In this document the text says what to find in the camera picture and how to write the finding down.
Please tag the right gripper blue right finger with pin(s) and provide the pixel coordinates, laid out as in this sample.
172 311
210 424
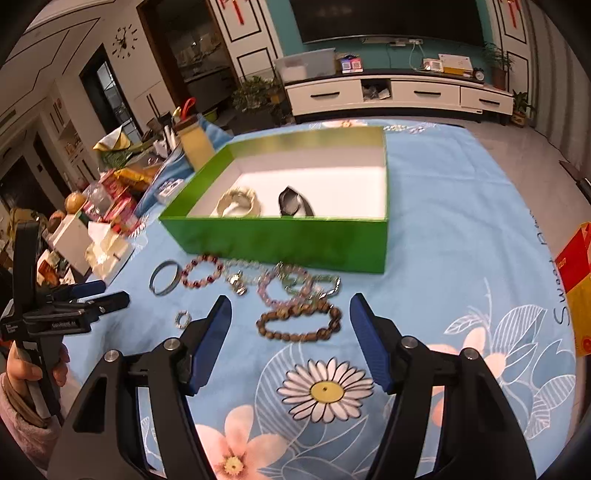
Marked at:
378 338

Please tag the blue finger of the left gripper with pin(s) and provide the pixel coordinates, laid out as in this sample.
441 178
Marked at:
87 289
106 304

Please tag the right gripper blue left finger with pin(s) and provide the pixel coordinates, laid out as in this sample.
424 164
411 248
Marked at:
203 340

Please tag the person's left hand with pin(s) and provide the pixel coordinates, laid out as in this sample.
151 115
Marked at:
20 372

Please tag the silver bangle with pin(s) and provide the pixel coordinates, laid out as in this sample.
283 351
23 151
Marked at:
164 278

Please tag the pink snack package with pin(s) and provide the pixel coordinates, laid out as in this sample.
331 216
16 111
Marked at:
121 216

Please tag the blue floral tablecloth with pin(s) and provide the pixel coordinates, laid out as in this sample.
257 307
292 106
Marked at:
467 267

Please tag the green cardboard box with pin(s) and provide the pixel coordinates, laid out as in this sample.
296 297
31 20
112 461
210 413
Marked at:
231 206

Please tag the black watch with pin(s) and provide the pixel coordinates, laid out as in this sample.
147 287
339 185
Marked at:
291 202

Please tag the yellow bottle brown lid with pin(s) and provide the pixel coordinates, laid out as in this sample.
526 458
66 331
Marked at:
195 143

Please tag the red yellow bag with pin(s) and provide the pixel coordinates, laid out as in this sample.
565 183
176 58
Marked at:
573 264

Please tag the white tv cabinet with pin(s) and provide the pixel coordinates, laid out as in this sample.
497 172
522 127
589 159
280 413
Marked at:
396 90

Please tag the clear plastic storage bin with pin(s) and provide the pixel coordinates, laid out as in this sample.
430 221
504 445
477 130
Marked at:
306 66

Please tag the potted plant by cabinet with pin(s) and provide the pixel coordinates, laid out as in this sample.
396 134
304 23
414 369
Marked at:
499 63

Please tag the black television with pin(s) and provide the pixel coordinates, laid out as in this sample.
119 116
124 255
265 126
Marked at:
456 21

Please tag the wall clock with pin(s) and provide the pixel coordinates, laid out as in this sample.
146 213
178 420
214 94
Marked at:
124 41

